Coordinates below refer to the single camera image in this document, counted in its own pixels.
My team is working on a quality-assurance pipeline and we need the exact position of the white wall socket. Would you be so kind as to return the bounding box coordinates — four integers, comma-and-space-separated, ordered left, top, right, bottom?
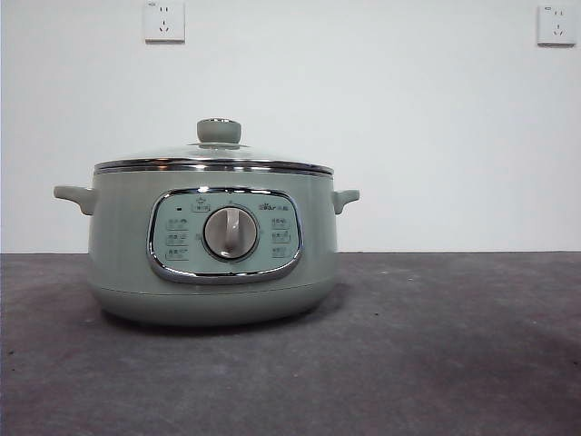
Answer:
144, 0, 187, 45
537, 4, 578, 47

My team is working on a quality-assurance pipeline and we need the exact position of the glass lid with green knob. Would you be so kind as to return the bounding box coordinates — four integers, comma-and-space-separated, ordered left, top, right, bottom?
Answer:
93, 117, 335, 176

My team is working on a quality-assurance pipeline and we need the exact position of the pale green electric cooking pot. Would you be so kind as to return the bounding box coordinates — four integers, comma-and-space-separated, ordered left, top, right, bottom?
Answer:
53, 166, 362, 329

